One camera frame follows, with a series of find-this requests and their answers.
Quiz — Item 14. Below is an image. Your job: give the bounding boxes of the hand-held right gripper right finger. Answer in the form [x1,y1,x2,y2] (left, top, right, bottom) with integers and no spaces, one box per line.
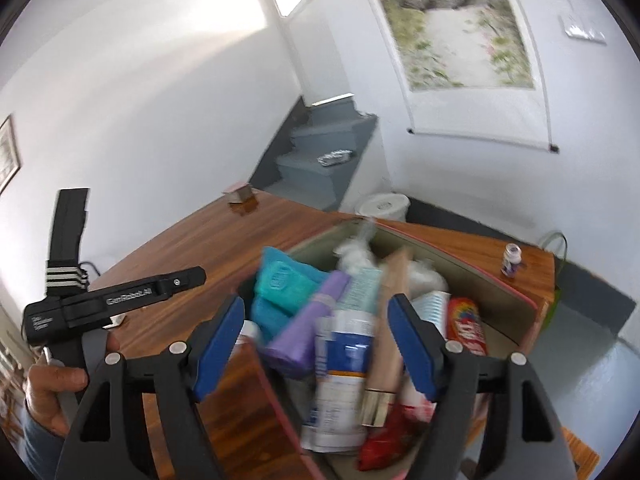
[387,294,576,480]

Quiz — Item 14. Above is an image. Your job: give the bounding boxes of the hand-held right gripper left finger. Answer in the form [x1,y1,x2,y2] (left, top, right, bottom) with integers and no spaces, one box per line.
[54,294,246,480]

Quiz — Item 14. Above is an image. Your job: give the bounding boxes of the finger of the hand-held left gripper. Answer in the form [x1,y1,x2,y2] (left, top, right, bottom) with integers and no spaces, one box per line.
[159,266,208,296]

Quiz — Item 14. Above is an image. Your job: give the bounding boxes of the beige tube with gold cap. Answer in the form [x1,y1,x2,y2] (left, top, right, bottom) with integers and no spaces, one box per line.
[361,250,413,428]

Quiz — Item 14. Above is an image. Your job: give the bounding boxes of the cream white tube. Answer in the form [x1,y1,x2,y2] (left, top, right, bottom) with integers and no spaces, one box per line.
[235,320,263,348]

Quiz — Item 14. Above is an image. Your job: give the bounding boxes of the white tissue packet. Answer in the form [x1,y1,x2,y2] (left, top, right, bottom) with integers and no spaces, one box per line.
[412,290,451,336]

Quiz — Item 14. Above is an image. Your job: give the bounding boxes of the light teal printed packet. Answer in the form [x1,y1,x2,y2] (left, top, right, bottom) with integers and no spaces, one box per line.
[340,266,383,313]

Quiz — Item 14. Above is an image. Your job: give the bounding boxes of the white and blue tube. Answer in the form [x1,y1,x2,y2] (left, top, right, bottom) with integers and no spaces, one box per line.
[300,310,381,453]

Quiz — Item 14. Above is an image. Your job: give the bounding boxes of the purple bag roll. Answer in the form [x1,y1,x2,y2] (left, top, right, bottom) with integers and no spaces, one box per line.
[262,270,353,376]

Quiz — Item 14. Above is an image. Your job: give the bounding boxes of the red snack packet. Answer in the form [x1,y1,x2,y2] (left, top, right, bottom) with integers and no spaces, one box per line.
[357,390,436,471]

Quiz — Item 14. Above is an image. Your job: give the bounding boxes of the pink storage box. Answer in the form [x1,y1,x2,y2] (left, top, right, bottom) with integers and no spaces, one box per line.
[235,217,551,480]

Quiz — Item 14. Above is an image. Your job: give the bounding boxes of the person's left forearm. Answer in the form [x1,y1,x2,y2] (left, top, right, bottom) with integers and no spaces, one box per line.
[22,410,66,480]

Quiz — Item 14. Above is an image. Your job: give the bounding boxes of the wooden desktop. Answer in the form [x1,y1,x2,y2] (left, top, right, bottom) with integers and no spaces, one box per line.
[87,191,556,480]

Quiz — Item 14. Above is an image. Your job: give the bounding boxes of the person's left hand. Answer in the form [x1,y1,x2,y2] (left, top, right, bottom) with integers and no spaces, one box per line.
[22,332,122,439]

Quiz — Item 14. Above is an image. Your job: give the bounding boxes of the red rainbow print packet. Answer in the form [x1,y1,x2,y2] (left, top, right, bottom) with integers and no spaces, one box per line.
[445,296,488,357]

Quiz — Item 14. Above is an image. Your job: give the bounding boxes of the teal towel packet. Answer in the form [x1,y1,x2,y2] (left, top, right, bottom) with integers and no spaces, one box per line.
[249,296,311,343]
[252,246,331,306]

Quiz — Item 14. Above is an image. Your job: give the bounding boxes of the white plastic bag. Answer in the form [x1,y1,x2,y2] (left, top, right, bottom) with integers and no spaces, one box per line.
[407,257,446,296]
[335,220,381,273]

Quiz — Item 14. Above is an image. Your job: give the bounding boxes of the small purple bottle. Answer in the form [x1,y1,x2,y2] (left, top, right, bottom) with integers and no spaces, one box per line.
[501,243,522,277]

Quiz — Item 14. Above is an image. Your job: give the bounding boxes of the white plastic bucket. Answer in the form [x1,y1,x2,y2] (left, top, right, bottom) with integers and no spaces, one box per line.
[357,194,411,222]

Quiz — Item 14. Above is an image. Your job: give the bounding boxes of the green plastic bag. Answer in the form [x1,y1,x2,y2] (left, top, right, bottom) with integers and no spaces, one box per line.
[542,285,563,331]

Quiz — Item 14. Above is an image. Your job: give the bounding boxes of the grey staircase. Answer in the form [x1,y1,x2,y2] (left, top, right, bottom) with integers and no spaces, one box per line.
[250,94,378,213]

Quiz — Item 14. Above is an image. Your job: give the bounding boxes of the metal ashtray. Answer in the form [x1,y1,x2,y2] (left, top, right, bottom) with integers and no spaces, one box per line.
[317,148,355,166]

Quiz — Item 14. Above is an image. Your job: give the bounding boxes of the wooden stool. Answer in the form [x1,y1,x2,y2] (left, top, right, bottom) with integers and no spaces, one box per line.
[559,425,601,480]

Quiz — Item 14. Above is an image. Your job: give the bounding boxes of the framed wall picture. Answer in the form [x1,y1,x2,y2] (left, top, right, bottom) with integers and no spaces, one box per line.
[0,114,23,193]

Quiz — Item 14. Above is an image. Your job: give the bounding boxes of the thin cable loop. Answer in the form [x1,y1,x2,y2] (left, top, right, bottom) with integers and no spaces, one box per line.
[539,231,568,261]

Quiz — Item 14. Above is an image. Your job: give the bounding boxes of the landscape wall scroll painting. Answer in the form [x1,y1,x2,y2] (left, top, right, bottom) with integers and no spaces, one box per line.
[352,0,560,153]

